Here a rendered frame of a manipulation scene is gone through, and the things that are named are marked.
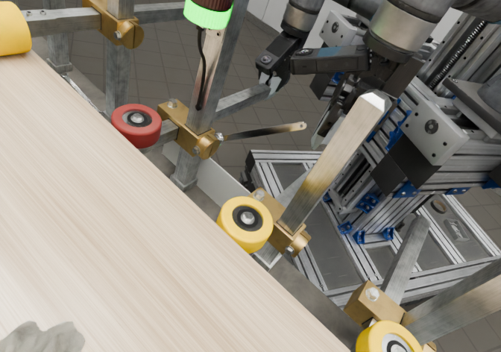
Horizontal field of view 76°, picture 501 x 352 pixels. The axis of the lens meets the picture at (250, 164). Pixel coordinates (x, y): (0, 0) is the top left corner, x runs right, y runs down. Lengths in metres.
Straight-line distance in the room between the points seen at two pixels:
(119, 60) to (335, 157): 0.50
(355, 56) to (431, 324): 0.39
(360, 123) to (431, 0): 0.16
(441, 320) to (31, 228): 0.54
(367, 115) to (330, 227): 1.15
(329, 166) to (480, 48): 0.75
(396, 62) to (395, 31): 0.05
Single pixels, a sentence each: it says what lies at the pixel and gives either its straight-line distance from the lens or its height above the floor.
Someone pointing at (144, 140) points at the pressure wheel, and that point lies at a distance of 0.55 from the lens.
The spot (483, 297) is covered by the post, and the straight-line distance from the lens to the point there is 0.51.
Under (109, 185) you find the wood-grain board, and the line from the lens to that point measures 0.47.
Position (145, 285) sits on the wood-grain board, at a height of 0.90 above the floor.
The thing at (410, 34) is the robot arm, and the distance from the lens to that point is 0.47.
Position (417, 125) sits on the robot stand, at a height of 0.94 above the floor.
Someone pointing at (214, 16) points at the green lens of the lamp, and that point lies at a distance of 0.46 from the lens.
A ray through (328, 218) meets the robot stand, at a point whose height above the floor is 0.21.
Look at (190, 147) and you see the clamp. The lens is 0.63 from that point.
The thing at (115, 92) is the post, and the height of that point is 0.80.
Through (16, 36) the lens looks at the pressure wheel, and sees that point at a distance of 0.66.
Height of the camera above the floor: 1.26
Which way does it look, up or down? 41 degrees down
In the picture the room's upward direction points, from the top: 25 degrees clockwise
